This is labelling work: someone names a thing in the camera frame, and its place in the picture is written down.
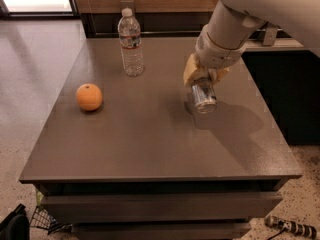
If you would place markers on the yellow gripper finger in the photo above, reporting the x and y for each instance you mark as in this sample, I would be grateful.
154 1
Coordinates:
218 74
194 70

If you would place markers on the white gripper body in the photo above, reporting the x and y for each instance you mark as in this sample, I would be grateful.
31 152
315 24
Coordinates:
216 54

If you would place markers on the silver redbull can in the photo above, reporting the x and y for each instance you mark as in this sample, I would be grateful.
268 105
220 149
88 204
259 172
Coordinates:
204 96

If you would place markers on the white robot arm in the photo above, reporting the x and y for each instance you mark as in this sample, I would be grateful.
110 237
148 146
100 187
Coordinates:
222 41

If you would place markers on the clear plastic water bottle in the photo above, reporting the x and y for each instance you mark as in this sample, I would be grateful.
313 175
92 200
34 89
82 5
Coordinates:
131 43

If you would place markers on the orange fruit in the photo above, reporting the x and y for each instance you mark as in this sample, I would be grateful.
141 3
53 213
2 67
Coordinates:
89 97

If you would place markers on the grey drawer cabinet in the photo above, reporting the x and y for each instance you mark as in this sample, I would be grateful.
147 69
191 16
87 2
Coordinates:
146 165

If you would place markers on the black white power strip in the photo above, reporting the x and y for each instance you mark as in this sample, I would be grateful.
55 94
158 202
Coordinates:
292 227

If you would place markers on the black bag on floor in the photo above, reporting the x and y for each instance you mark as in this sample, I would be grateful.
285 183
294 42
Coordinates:
15 226

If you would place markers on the metal wall bracket right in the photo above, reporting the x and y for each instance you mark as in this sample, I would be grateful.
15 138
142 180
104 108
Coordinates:
270 34

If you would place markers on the metal wall bracket behind bottle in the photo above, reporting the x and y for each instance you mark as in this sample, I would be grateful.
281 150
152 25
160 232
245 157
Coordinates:
127 7

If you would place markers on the black wire basket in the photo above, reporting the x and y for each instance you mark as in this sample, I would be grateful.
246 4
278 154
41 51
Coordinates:
41 219

